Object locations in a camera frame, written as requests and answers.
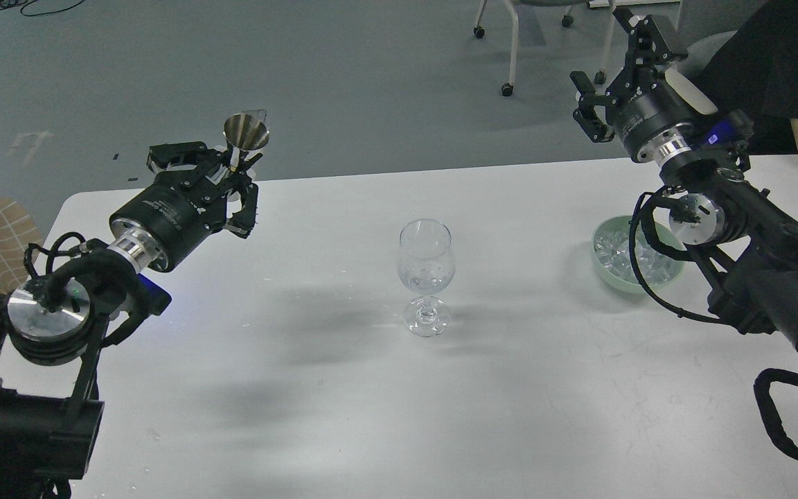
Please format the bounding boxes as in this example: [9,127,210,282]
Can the person in black shirt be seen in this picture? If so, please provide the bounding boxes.
[694,1,798,155]

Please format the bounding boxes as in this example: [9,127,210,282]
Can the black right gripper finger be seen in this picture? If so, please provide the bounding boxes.
[569,71,620,143]
[612,7,689,91]

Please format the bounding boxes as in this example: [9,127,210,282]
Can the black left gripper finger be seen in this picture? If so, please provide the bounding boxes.
[224,177,259,239]
[147,141,232,182]

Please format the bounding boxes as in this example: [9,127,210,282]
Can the green bowl of ice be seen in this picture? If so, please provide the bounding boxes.
[590,216,684,295]

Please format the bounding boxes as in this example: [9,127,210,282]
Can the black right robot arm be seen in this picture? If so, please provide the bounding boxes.
[570,8,798,461]

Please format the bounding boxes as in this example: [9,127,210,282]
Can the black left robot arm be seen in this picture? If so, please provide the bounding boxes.
[0,139,264,498]

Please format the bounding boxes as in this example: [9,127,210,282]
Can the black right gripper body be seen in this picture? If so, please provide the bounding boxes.
[607,81,695,164]

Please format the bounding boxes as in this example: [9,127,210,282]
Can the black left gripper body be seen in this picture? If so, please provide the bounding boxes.
[109,170,228,272]

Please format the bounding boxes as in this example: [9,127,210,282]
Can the steel double jigger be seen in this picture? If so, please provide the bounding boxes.
[224,114,269,171]

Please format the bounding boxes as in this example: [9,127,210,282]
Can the black floor cables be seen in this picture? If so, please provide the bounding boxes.
[0,0,85,30]

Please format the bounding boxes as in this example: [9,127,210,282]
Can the white office chair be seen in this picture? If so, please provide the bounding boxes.
[472,0,621,97]

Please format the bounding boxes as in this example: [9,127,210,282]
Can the clear wine glass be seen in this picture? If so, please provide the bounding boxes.
[397,218,456,338]

